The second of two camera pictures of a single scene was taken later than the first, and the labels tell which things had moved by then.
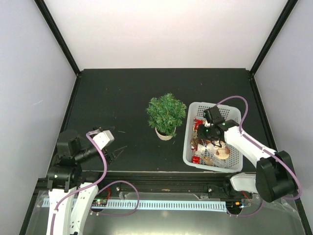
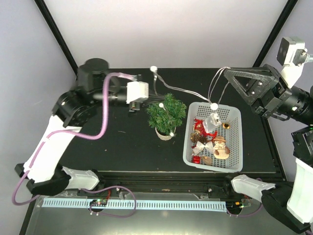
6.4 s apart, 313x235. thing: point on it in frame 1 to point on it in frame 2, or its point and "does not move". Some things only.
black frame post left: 58,35 does not move
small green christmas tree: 165,113 does not move
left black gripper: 111,157 to 153,98
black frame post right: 289,7 does not move
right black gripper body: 207,134 to 271,96
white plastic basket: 208,154 does not move
